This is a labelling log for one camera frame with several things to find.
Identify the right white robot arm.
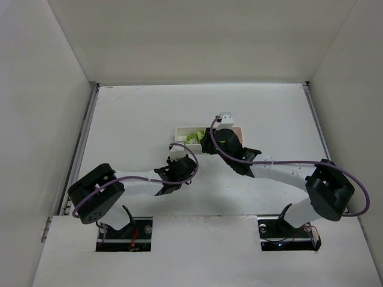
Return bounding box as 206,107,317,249
200,128,355,228

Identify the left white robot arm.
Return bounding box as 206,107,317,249
68,155,199,231

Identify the purple cable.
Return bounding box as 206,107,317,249
209,115,371,216
71,143,199,218

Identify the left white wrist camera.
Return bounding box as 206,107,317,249
169,142,186,161

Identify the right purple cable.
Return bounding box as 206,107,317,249
209,115,371,216

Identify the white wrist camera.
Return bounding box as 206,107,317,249
216,112,234,130
169,142,186,161

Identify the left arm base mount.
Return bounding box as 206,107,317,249
95,205,153,252

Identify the green slope lego brick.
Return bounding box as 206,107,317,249
196,130,205,142

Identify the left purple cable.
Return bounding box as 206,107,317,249
71,143,199,218

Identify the white divided container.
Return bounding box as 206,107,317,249
169,127,244,154

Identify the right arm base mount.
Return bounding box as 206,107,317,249
257,204,322,252

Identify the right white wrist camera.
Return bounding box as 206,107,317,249
216,112,234,130

